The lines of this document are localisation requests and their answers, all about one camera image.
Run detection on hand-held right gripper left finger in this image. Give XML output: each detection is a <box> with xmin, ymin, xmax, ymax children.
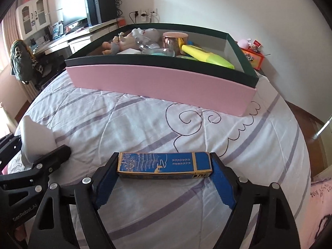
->
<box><xmin>27</xmin><ymin>152</ymin><xmax>120</xmax><ymax>249</ymax></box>

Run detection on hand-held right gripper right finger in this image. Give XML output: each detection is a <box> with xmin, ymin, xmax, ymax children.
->
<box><xmin>209</xmin><ymin>152</ymin><xmax>301</xmax><ymax>249</ymax></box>

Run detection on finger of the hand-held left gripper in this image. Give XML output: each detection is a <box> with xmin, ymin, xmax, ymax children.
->
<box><xmin>0</xmin><ymin>145</ymin><xmax>72</xmax><ymax>190</ymax></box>
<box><xmin>0</xmin><ymin>134</ymin><xmax>23</xmax><ymax>166</ymax></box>

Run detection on white plug adapter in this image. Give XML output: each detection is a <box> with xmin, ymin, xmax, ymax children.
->
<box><xmin>19</xmin><ymin>115</ymin><xmax>58</xmax><ymax>165</ymax></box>

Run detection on blue paper box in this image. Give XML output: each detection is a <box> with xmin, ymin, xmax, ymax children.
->
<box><xmin>116</xmin><ymin>151</ymin><xmax>214</xmax><ymax>181</ymax></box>

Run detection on pink storage box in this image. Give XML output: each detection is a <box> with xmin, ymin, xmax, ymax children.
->
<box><xmin>64</xmin><ymin>23</ymin><xmax>260</xmax><ymax>117</ymax></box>

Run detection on pig figurine toy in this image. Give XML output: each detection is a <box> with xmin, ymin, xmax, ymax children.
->
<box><xmin>102</xmin><ymin>31</ymin><xmax>135</xmax><ymax>55</ymax></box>

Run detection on small white box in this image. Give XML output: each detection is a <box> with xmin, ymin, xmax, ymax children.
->
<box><xmin>116</xmin><ymin>48</ymin><xmax>142</xmax><ymax>55</ymax></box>

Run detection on yellow highlighter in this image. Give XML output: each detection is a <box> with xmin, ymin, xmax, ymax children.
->
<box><xmin>181</xmin><ymin>44</ymin><xmax>235</xmax><ymax>70</ymax></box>

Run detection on teal brush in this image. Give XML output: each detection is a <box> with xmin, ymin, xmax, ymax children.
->
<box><xmin>140</xmin><ymin>41</ymin><xmax>177</xmax><ymax>57</ymax></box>

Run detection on white piggy bank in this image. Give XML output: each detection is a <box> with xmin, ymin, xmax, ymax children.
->
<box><xmin>131</xmin><ymin>28</ymin><xmax>161</xmax><ymax>50</ymax></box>

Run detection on rose gold metal can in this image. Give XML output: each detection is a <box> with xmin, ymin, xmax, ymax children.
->
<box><xmin>162</xmin><ymin>31</ymin><xmax>188</xmax><ymax>56</ymax></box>

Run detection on white radiator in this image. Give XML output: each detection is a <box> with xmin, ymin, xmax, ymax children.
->
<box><xmin>22</xmin><ymin>82</ymin><xmax>40</xmax><ymax>101</ymax></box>

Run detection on black office chair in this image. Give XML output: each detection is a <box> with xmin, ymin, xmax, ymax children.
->
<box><xmin>28</xmin><ymin>54</ymin><xmax>66</xmax><ymax>90</ymax></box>

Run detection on dark printed jacket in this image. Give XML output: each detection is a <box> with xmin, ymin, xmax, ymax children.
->
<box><xmin>10</xmin><ymin>39</ymin><xmax>35</xmax><ymax>83</ymax></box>

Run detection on white desk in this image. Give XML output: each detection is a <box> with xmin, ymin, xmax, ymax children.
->
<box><xmin>31</xmin><ymin>18</ymin><xmax>127</xmax><ymax>57</ymax></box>

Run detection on beige curtain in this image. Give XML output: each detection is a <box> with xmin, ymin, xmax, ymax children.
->
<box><xmin>1</xmin><ymin>8</ymin><xmax>20</xmax><ymax>94</ymax></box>

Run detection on blue white box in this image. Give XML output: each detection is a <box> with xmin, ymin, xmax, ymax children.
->
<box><xmin>50</xmin><ymin>23</ymin><xmax>64</xmax><ymax>38</ymax></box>

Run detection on black monitor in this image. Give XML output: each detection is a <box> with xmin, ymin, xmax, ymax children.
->
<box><xmin>62</xmin><ymin>8</ymin><xmax>89</xmax><ymax>29</ymax></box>

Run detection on red toy box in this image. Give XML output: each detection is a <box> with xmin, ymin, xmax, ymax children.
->
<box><xmin>240</xmin><ymin>45</ymin><xmax>265</xmax><ymax>70</ymax></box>

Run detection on white glass-door cabinet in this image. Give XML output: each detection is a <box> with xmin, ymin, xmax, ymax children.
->
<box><xmin>16</xmin><ymin>0</ymin><xmax>51</xmax><ymax>40</ymax></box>

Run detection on black computer tower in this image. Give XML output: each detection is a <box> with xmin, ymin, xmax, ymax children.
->
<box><xmin>84</xmin><ymin>0</ymin><xmax>118</xmax><ymax>25</ymax></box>

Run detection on white wall socket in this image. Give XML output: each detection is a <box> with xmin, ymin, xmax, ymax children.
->
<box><xmin>130</xmin><ymin>8</ymin><xmax>157</xmax><ymax>18</ymax></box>

